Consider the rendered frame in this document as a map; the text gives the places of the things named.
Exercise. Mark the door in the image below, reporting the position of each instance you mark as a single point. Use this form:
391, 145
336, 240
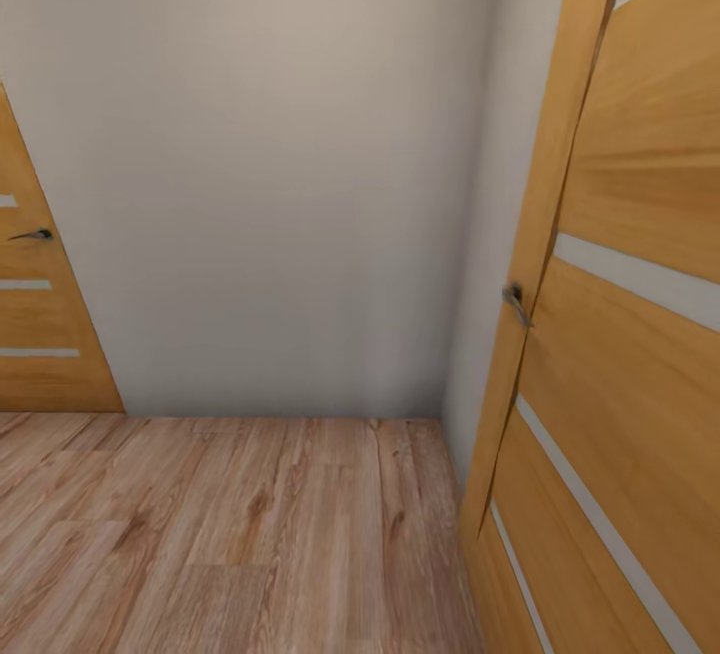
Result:
591, 519
50, 354

